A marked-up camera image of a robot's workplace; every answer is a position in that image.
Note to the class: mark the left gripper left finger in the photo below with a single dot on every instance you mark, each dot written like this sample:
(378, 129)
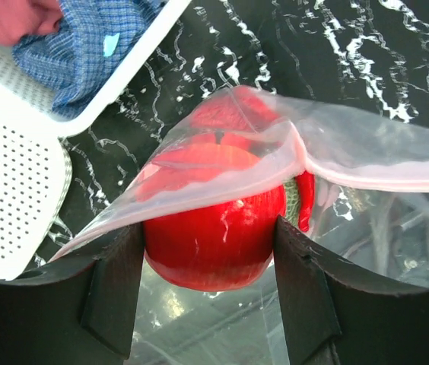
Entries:
(78, 309)

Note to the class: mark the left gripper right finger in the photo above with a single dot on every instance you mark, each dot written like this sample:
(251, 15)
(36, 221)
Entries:
(336, 312)

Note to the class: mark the clear zip top bag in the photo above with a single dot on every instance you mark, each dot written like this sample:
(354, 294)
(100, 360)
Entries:
(371, 194)

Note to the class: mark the red fake apple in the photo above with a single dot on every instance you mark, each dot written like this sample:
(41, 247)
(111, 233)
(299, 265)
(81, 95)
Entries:
(216, 248)

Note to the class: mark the green fake melon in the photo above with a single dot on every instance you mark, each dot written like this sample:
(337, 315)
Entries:
(292, 202)

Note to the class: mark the red fake chili pepper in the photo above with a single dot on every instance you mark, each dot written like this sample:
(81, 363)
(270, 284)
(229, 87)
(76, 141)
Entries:
(306, 189)

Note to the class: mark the red fake pomegranate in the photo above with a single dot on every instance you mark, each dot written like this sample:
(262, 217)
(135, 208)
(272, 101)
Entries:
(238, 110)

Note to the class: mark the empty white perforated basket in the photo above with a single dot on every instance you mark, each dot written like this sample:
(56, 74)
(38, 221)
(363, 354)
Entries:
(35, 173)

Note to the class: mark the white basket with clothes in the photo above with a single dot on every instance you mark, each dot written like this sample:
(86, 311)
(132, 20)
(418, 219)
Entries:
(23, 99)

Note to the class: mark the blue checkered cloth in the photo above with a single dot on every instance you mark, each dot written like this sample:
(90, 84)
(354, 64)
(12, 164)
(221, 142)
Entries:
(92, 40)

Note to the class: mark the red cloth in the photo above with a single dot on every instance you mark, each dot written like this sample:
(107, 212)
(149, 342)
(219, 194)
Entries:
(23, 18)

